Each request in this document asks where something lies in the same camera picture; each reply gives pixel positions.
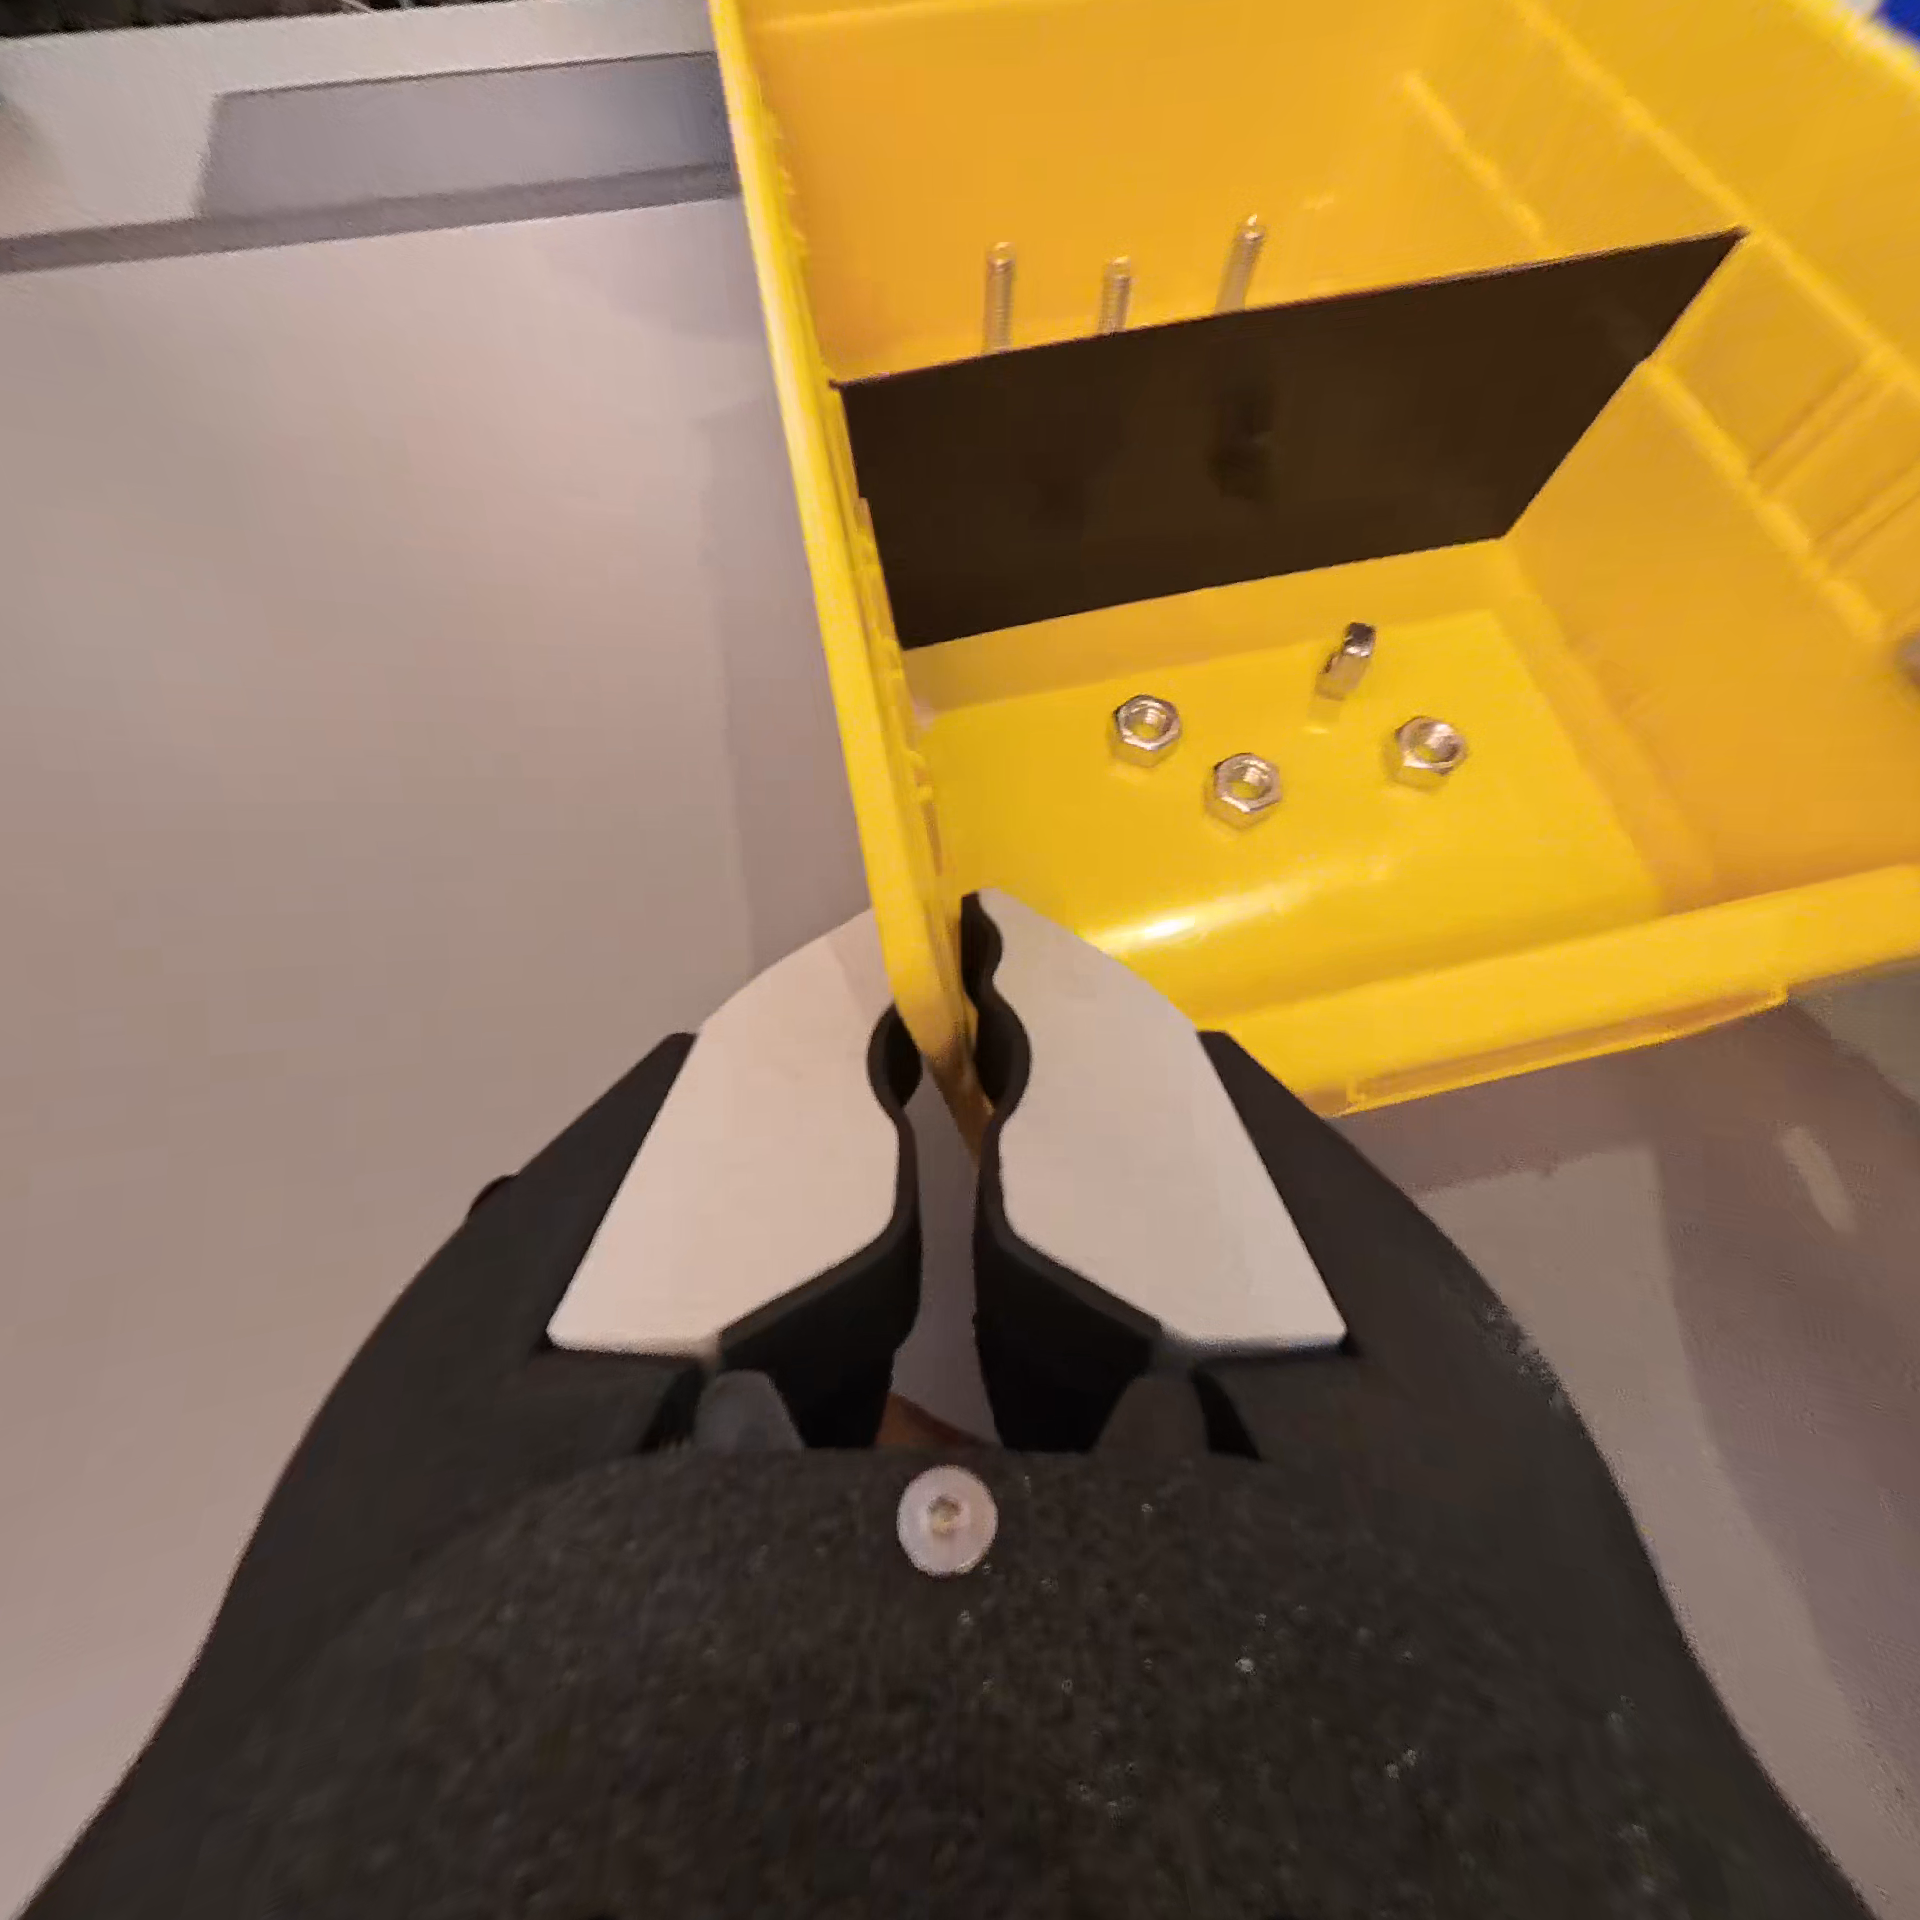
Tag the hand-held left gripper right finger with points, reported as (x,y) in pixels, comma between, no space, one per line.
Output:
(1156,1185)

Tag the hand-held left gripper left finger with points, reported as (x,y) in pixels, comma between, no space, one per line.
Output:
(749,1185)

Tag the yellow plastic bin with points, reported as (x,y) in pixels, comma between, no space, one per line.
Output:
(1350,931)

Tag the silver hex nut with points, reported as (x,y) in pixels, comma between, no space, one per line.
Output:
(1427,746)
(1350,660)
(1146,732)
(1243,788)

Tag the silver hex bolt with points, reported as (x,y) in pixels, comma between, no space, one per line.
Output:
(1241,265)
(1002,298)
(1116,297)

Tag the grey desk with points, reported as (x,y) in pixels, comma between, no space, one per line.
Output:
(374,751)
(106,119)

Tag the black bin divider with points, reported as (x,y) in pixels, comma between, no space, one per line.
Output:
(1201,467)

